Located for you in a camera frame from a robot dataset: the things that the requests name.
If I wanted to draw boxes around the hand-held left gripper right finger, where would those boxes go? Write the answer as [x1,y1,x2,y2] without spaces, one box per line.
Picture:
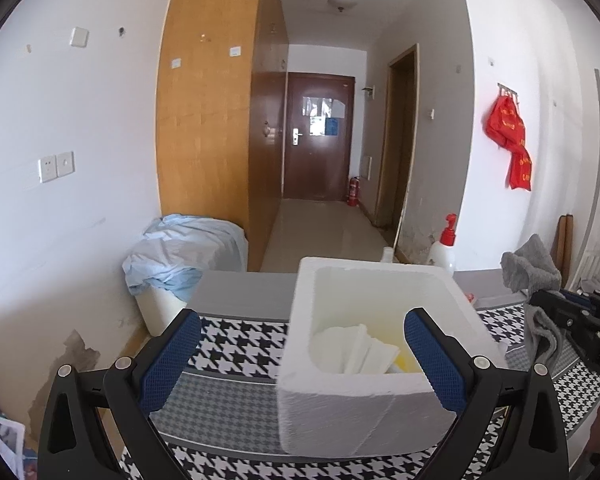
[403,308,568,480]

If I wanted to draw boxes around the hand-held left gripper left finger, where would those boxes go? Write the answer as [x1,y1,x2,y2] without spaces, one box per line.
[40,308,203,480]

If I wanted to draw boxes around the yellow foam net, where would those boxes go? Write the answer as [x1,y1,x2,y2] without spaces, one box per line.
[390,345,423,373]

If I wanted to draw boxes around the grey cloth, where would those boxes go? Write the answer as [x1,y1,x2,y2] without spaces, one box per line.
[500,233,563,366]

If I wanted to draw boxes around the white paper tissue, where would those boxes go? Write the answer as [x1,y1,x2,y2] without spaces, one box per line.
[310,323,401,375]

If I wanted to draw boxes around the white foam box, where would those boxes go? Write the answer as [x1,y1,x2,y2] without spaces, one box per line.
[276,256,508,458]

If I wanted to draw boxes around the houndstooth tablecloth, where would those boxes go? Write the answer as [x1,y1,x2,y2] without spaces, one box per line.
[120,290,600,480]

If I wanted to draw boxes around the brown wooden boards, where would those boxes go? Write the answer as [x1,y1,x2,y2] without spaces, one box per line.
[557,214,577,273]

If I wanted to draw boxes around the white pump bottle red pump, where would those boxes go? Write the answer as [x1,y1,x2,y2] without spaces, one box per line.
[426,213,458,276]

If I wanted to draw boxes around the light blue bed sheet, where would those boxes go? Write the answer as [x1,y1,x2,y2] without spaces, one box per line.
[122,214,248,297]

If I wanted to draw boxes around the printed paper sheet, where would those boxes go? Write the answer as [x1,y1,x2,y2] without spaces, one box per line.
[0,407,26,461]

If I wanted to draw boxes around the red hanging cloth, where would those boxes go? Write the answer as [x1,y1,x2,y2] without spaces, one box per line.
[483,92,533,191]

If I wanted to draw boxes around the dark brown entrance door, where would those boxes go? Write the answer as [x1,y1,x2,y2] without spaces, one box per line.
[281,72,356,202]

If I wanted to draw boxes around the wooden wardrobe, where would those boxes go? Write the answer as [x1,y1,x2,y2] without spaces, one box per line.
[155,0,290,273]

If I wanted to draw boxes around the white paper notice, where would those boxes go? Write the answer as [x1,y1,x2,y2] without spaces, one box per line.
[302,96,346,117]

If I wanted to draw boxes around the wooden door frame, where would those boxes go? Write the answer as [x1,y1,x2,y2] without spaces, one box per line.
[375,44,421,228]

